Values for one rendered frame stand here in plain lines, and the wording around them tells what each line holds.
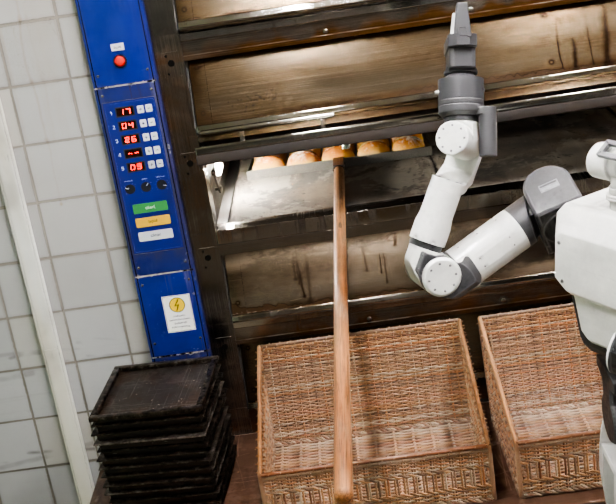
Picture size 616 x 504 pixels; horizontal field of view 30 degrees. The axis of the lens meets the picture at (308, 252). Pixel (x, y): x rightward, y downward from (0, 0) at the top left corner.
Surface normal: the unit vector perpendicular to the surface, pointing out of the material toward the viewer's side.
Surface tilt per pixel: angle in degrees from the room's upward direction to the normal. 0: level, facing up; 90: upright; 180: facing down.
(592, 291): 90
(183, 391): 0
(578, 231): 45
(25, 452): 90
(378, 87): 70
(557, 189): 34
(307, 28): 90
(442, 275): 82
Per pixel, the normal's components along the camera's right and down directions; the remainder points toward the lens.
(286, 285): -0.04, 0.00
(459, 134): -0.42, -0.04
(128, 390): -0.15, -0.93
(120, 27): 0.00, 0.34
